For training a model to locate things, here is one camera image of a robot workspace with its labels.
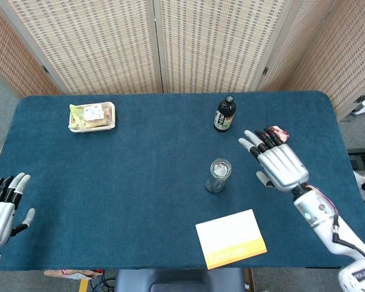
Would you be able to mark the dark blue chair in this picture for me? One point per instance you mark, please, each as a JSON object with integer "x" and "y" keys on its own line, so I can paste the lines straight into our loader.
{"x": 179, "y": 281}

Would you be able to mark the blue table cloth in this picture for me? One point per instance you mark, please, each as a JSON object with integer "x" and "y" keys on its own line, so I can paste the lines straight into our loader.
{"x": 140, "y": 182}

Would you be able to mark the black floor pedal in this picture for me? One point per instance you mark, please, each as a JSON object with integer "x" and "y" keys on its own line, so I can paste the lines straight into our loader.
{"x": 363, "y": 158}

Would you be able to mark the clear plastic bottle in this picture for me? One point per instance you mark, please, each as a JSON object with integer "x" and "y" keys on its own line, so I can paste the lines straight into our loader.
{"x": 214, "y": 184}

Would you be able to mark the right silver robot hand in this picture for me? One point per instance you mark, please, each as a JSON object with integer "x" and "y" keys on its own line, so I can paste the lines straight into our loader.
{"x": 281, "y": 165}

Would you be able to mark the packaged food tray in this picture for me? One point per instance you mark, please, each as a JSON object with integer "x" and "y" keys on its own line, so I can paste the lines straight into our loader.
{"x": 91, "y": 117}

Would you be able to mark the crumpled paper bag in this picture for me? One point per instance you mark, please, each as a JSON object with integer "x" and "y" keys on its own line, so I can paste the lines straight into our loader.
{"x": 70, "y": 273}

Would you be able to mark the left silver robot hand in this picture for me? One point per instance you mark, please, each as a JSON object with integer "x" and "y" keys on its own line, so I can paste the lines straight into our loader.
{"x": 0, "y": 216}

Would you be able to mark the white and yellow notebook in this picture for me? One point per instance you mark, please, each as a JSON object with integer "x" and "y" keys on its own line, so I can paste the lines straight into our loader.
{"x": 228, "y": 234}

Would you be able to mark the dark sauce bottle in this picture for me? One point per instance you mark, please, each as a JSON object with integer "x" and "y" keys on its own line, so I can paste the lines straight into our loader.
{"x": 223, "y": 117}

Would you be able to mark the dark screen hinge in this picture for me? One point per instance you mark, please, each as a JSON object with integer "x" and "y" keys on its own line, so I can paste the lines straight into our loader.
{"x": 265, "y": 70}
{"x": 45, "y": 69}

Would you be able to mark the red spouted drink pouch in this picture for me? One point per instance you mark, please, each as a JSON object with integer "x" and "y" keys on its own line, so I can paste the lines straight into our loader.
{"x": 281, "y": 135}

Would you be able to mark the woven folding screen panel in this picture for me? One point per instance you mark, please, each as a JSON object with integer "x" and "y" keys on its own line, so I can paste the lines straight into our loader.
{"x": 12, "y": 61}
{"x": 94, "y": 45}
{"x": 216, "y": 45}
{"x": 353, "y": 61}
{"x": 292, "y": 54}

